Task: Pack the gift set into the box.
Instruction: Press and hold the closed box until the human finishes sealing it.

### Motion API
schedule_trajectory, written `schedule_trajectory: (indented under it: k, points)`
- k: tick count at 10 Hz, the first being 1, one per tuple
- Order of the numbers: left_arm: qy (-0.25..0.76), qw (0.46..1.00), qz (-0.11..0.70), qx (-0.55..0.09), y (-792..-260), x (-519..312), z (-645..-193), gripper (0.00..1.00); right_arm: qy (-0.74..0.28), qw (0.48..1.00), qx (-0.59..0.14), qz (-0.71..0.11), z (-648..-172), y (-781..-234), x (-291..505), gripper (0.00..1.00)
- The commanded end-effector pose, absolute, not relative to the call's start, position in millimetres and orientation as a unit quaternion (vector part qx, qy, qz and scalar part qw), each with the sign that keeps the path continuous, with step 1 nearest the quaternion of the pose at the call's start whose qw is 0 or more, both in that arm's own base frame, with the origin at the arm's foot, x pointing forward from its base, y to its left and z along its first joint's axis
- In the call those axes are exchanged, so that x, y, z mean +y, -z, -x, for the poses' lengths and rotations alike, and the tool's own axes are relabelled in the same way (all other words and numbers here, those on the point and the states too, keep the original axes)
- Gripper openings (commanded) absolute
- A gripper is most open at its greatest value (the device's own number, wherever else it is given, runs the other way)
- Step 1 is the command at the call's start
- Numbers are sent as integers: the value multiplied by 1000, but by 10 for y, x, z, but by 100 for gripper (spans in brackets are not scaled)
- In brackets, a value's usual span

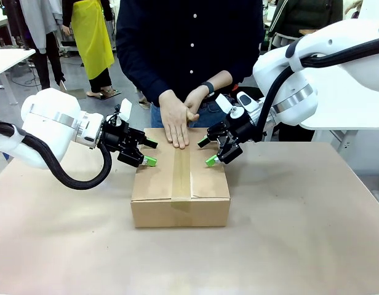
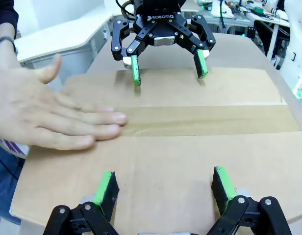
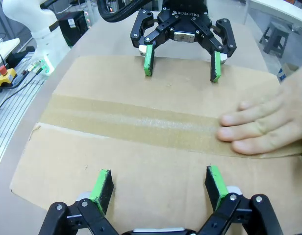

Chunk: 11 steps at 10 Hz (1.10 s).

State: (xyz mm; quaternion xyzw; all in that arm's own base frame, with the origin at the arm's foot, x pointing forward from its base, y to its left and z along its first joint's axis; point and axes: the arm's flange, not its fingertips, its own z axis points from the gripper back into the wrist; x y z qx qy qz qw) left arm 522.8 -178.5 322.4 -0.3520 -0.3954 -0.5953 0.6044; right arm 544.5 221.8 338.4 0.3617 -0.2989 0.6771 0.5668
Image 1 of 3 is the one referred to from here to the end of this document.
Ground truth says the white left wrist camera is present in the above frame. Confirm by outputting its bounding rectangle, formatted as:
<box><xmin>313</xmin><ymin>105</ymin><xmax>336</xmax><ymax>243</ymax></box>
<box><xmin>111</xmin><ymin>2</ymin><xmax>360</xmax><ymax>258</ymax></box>
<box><xmin>114</xmin><ymin>98</ymin><xmax>134</xmax><ymax>127</ymax></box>

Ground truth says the person in dark shirt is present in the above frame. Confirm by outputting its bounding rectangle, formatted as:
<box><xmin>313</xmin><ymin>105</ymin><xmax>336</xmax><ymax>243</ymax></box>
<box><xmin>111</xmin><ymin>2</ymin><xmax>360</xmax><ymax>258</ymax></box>
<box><xmin>115</xmin><ymin>0</ymin><xmax>266</xmax><ymax>129</ymax></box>

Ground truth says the person in grey coat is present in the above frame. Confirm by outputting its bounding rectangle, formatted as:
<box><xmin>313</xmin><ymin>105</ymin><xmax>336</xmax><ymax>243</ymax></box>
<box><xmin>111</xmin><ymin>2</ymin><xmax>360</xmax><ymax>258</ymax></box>
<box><xmin>18</xmin><ymin>0</ymin><xmax>67</xmax><ymax>92</ymax></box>

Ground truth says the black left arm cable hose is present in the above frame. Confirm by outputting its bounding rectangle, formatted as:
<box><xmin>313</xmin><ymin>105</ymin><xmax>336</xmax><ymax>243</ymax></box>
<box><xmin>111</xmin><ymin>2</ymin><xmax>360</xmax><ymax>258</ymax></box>
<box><xmin>0</xmin><ymin>121</ymin><xmax>113</xmax><ymax>190</ymax></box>

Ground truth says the brown cardboard shipping box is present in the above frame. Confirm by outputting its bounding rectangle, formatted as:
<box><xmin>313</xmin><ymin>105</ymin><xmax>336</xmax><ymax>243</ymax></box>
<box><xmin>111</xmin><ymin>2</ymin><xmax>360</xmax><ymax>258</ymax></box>
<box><xmin>130</xmin><ymin>127</ymin><xmax>232</xmax><ymax>229</ymax></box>

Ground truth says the white side table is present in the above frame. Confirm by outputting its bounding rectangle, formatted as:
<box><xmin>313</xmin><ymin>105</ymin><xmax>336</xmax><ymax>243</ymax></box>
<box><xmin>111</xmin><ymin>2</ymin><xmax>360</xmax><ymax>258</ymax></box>
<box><xmin>0</xmin><ymin>48</ymin><xmax>36</xmax><ymax>106</ymax></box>

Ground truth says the person in dark jacket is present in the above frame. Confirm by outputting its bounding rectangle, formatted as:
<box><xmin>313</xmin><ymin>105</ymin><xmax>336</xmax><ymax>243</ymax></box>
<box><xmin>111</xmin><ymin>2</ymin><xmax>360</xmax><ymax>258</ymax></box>
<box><xmin>268</xmin><ymin>0</ymin><xmax>344</xmax><ymax>39</ymax></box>

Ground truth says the person in yellow apron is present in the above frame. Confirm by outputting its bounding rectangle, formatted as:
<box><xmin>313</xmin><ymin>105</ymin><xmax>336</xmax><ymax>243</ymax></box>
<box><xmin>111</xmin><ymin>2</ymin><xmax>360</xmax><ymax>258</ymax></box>
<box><xmin>62</xmin><ymin>0</ymin><xmax>117</xmax><ymax>99</ymax></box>

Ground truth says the clear packing tape strip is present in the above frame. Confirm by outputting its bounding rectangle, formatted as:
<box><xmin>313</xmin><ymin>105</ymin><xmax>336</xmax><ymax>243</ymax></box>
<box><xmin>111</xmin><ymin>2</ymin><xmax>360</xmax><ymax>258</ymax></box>
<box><xmin>170</xmin><ymin>146</ymin><xmax>193</xmax><ymax>213</ymax></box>

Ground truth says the person's right hand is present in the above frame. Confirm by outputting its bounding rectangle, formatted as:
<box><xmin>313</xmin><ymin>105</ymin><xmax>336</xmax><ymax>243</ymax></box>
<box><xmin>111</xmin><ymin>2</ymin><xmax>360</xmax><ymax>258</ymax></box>
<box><xmin>158</xmin><ymin>89</ymin><xmax>190</xmax><ymax>150</ymax></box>

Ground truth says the person's left hand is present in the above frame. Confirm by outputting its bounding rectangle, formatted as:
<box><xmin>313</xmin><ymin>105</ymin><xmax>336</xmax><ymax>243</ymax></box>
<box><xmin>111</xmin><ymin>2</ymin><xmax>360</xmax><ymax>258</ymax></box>
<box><xmin>185</xmin><ymin>85</ymin><xmax>210</xmax><ymax>122</ymax></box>

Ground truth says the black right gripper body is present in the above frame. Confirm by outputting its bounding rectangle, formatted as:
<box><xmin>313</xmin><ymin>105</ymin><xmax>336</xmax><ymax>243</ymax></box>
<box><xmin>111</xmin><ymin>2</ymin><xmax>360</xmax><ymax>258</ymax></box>
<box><xmin>207</xmin><ymin>109</ymin><xmax>258</xmax><ymax>165</ymax></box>

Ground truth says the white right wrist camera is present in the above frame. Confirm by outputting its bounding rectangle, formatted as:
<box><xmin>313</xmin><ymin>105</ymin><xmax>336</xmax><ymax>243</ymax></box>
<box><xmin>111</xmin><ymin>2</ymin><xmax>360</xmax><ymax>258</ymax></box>
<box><xmin>214</xmin><ymin>93</ymin><xmax>243</xmax><ymax>119</ymax></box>

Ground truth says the person's right forearm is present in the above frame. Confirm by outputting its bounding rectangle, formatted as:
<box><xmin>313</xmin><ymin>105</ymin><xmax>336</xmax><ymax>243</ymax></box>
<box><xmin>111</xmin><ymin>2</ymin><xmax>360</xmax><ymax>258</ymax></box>
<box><xmin>117</xmin><ymin>52</ymin><xmax>172</xmax><ymax>105</ymax></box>

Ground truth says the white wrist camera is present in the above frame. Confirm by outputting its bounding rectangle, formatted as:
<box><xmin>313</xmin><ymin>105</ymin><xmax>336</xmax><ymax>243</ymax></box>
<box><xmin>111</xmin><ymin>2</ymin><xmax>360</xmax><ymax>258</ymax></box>
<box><xmin>214</xmin><ymin>93</ymin><xmax>243</xmax><ymax>119</ymax></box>
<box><xmin>114</xmin><ymin>98</ymin><xmax>134</xmax><ymax>127</ymax></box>

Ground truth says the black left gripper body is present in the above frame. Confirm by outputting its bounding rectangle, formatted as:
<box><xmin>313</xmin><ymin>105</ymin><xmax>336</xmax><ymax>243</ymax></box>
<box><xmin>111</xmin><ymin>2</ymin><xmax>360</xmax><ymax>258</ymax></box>
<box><xmin>102</xmin><ymin>118</ymin><xmax>147</xmax><ymax>168</ymax></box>

